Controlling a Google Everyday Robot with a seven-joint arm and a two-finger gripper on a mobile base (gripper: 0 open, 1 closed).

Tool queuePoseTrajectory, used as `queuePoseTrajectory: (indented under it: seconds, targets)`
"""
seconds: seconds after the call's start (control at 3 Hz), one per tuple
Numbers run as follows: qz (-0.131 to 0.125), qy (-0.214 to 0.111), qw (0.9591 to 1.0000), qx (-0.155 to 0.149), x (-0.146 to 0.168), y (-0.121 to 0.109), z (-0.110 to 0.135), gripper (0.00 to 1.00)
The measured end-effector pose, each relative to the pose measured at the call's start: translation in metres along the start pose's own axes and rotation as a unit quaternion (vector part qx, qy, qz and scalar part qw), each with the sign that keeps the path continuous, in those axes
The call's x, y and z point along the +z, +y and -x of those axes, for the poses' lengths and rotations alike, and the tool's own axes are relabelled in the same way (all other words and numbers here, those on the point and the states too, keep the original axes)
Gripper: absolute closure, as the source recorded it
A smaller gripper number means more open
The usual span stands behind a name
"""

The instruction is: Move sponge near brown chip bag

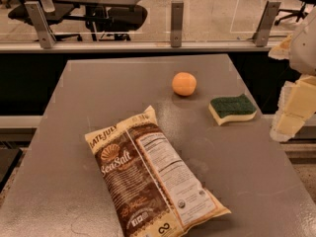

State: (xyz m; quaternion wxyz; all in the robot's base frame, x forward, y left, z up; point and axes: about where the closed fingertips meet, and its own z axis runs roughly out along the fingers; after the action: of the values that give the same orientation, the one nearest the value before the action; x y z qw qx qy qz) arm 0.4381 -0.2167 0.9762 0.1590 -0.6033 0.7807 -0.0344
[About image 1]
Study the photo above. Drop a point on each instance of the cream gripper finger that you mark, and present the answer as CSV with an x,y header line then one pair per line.
x,y
296,105
281,51

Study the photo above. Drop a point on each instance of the green and yellow sponge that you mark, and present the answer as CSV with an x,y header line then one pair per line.
x,y
231,109

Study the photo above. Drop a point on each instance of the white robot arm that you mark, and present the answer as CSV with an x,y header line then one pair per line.
x,y
302,51

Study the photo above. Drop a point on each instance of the brown sea salt chip bag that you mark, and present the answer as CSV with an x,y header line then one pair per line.
x,y
154,192

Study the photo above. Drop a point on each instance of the orange fruit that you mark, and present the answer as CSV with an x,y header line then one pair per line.
x,y
184,84

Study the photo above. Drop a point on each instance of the black office chair middle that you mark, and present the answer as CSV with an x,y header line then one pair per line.
x,y
118,21

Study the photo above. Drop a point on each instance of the dark desk behind glass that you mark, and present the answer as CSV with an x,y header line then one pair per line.
x,y
108,3

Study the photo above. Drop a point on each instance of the black office chair left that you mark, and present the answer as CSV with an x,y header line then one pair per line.
x,y
16,25

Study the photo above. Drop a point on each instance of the glass railing panel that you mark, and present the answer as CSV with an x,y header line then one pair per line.
x,y
161,21

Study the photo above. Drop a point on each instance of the right metal railing bracket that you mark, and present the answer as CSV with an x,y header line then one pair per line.
x,y
262,33

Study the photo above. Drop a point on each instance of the metal railing bracket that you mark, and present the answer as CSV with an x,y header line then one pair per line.
x,y
45,35
262,33
177,13

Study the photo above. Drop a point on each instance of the middle metal railing bracket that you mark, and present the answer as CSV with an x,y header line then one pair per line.
x,y
177,13

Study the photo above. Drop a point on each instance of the left metal railing bracket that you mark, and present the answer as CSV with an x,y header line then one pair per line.
x,y
45,35

